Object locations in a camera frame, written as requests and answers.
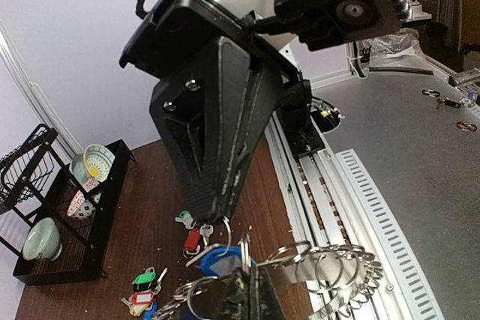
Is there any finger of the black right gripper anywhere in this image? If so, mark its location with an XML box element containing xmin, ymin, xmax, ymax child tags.
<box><xmin>149</xmin><ymin>72</ymin><xmax>225</xmax><ymax>223</ymax></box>
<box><xmin>202</xmin><ymin>37</ymin><xmax>284</xmax><ymax>223</ymax></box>

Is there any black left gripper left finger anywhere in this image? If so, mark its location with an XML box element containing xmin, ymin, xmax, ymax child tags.
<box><xmin>215</xmin><ymin>268</ymin><xmax>249</xmax><ymax>320</ymax></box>

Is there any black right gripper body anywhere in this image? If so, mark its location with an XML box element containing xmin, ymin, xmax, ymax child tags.
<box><xmin>119</xmin><ymin>0</ymin><xmax>301</xmax><ymax>108</ymax></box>

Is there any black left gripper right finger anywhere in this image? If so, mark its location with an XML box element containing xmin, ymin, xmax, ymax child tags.
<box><xmin>250</xmin><ymin>267</ymin><xmax>285</xmax><ymax>320</ymax></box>

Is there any blue key tag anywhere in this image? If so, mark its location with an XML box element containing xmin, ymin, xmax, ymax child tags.
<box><xmin>185</xmin><ymin>244</ymin><xmax>242</xmax><ymax>277</ymax></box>

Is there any metal disc with key rings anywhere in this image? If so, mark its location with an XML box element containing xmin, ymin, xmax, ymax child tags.
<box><xmin>153</xmin><ymin>233</ymin><xmax>383</xmax><ymax>319</ymax></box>

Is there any mixed colour key tag bunch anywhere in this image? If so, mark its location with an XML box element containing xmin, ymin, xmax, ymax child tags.
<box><xmin>119</xmin><ymin>267</ymin><xmax>168</xmax><ymax>319</ymax></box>

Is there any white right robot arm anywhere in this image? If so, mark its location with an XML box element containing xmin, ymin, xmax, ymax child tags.
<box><xmin>119</xmin><ymin>0</ymin><xmax>302</xmax><ymax>223</ymax></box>

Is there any red key tag bunch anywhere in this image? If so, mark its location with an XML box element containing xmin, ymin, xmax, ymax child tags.
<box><xmin>175</xmin><ymin>211</ymin><xmax>215</xmax><ymax>259</ymax></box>

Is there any yellow flower plate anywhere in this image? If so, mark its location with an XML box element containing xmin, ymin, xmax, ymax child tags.
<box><xmin>82</xmin><ymin>144</ymin><xmax>116</xmax><ymax>183</ymax></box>

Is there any pink patterned bowl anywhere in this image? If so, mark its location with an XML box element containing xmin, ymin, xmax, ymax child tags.
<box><xmin>67</xmin><ymin>178</ymin><xmax>101</xmax><ymax>221</ymax></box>

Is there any celadon green bowl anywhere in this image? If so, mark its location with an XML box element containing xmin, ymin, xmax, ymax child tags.
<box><xmin>22</xmin><ymin>217</ymin><xmax>62</xmax><ymax>262</ymax></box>

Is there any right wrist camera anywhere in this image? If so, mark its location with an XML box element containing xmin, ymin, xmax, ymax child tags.
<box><xmin>251</xmin><ymin>0</ymin><xmax>412</xmax><ymax>51</ymax></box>

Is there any aluminium front rail base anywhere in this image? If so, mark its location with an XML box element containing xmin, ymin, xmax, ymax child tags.
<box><xmin>265</xmin><ymin>118</ymin><xmax>443</xmax><ymax>319</ymax></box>

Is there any right aluminium frame post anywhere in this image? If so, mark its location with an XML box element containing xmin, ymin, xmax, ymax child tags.
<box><xmin>1</xmin><ymin>22</ymin><xmax>83</xmax><ymax>158</ymax></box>

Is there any black wire dish rack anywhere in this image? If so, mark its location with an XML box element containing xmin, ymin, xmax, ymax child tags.
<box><xmin>1</xmin><ymin>124</ymin><xmax>135</xmax><ymax>286</ymax></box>

